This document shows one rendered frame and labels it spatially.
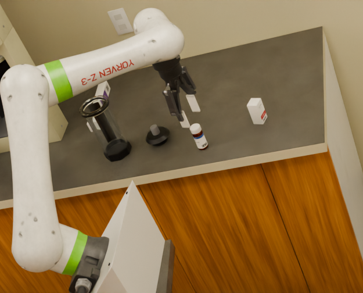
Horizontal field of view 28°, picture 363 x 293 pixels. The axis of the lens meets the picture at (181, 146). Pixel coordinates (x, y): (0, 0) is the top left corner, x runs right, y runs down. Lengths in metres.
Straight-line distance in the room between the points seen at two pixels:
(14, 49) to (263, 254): 1.20
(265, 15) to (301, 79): 0.39
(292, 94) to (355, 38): 0.50
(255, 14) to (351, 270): 1.05
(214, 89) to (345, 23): 0.59
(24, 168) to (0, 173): 1.06
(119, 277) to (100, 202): 0.83
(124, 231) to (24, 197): 0.29
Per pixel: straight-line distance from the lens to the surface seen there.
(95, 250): 2.02
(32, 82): 1.85
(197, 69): 2.91
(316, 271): 2.83
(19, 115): 1.85
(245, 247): 2.75
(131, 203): 2.03
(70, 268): 2.03
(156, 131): 2.58
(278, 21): 2.93
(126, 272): 1.93
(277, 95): 2.60
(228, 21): 2.94
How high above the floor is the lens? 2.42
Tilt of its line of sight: 36 degrees down
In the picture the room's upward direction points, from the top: 25 degrees counter-clockwise
